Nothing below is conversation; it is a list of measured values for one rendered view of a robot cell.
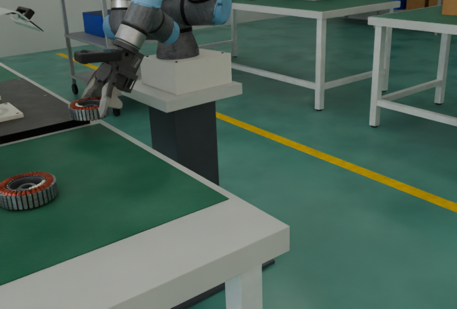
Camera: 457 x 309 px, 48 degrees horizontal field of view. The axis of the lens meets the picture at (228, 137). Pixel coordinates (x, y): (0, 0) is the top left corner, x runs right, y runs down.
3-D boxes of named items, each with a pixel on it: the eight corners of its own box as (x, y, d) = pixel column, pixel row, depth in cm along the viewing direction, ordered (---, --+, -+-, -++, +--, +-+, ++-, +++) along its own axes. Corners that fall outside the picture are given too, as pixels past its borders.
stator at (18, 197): (-14, 205, 100) (-19, 188, 98) (28, 182, 109) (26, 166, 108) (29, 216, 95) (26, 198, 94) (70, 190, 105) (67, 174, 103)
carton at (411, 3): (421, 7, 739) (423, -4, 733) (440, 9, 718) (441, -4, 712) (405, 10, 716) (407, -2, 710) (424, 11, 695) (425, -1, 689)
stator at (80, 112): (102, 105, 144) (100, 93, 142) (120, 115, 135) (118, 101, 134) (63, 115, 138) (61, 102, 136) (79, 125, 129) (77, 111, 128)
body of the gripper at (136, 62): (129, 96, 137) (148, 55, 138) (102, 83, 132) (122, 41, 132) (117, 90, 143) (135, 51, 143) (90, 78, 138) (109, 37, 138)
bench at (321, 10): (235, 55, 604) (233, -11, 578) (393, 91, 437) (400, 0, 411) (169, 67, 554) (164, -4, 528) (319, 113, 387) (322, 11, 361)
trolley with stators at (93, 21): (130, 82, 501) (120, -27, 465) (186, 103, 424) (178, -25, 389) (71, 93, 467) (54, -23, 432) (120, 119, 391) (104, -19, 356)
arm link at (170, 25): (151, 22, 155) (131, 6, 145) (184, 21, 150) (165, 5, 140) (147, 46, 154) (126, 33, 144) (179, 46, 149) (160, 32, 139)
